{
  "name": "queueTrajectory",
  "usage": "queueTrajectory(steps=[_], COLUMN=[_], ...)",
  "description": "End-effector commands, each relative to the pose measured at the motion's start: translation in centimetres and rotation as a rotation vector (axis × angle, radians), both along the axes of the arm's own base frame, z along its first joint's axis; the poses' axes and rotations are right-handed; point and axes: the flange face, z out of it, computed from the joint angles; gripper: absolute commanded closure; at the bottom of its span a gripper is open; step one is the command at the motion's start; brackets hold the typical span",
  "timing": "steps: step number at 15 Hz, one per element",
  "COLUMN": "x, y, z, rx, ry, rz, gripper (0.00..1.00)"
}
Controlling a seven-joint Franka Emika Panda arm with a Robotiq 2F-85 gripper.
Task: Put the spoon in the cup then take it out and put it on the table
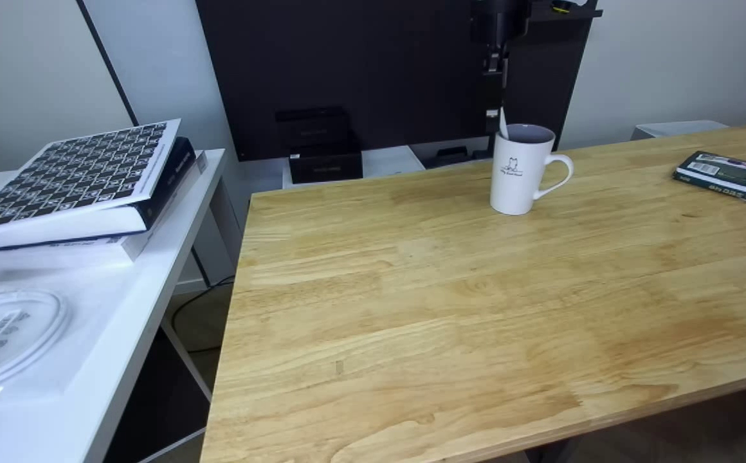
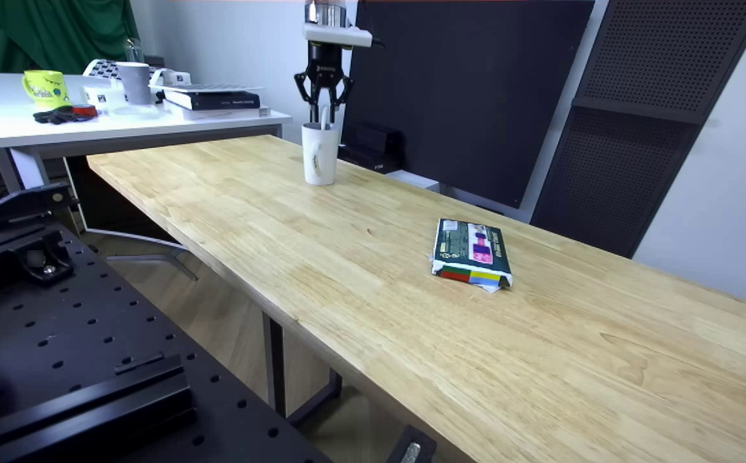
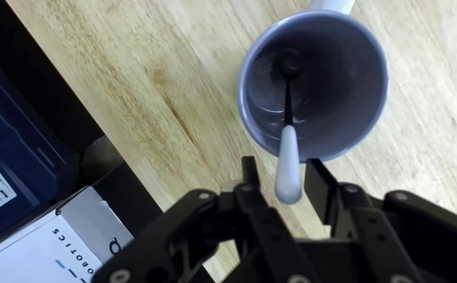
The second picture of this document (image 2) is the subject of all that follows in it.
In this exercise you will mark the green curtain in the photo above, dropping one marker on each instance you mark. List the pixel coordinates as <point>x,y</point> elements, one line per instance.
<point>39,28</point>

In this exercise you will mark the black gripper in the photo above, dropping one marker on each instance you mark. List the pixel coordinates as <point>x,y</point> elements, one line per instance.
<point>326,60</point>

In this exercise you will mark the white side table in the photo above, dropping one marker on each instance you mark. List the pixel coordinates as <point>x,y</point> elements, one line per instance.
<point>133,125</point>

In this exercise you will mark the yellow mug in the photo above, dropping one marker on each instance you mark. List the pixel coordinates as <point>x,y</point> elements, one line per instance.
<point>46,89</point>

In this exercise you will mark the red and black tool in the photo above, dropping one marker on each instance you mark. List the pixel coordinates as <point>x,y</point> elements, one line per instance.
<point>66,114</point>

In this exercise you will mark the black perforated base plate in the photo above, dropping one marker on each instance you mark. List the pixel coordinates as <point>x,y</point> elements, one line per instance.
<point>92,324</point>

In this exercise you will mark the black flat box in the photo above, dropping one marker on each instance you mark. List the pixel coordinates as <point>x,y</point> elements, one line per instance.
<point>221,103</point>

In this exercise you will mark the white mug with logo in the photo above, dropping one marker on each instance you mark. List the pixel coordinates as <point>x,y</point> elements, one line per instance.
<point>320,158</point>

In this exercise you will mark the small white object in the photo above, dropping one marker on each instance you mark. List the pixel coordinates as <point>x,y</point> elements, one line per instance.
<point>170,78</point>

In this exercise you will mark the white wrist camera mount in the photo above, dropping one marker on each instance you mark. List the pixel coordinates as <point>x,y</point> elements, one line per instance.
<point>349,37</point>

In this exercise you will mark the dark mesh partition panel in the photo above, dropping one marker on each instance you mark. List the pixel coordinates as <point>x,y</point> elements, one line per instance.
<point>648,130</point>

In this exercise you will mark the white checkered object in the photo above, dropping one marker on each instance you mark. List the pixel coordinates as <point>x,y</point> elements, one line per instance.
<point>102,85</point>

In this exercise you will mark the black metal table leg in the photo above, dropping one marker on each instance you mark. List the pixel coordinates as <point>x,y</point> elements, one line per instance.
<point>277,368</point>

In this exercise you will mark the grey white mug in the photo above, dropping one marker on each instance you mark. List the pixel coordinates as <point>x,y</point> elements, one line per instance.
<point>136,84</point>

